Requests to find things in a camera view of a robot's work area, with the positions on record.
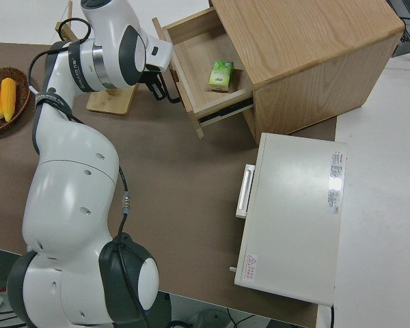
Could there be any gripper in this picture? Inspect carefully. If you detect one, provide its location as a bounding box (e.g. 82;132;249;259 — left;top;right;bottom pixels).
143;33;174;103

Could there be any light wooden drawer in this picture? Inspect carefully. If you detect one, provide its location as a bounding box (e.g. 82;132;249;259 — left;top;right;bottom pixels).
152;7;256;140

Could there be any small green carton box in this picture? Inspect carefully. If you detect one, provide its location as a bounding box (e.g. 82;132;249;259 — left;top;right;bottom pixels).
204;60;235;94

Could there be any round wicker basket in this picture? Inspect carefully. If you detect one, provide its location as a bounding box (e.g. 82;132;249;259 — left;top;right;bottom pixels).
0;67;32;134

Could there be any light wooden cabinet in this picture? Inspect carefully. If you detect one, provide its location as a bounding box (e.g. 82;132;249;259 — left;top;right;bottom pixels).
208;0;406;138

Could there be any cream toaster oven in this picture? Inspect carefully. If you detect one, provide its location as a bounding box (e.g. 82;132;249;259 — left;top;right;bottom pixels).
229;132;349;307

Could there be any black drawer handle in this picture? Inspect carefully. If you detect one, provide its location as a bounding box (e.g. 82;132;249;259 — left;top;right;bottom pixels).
164;81;181;105

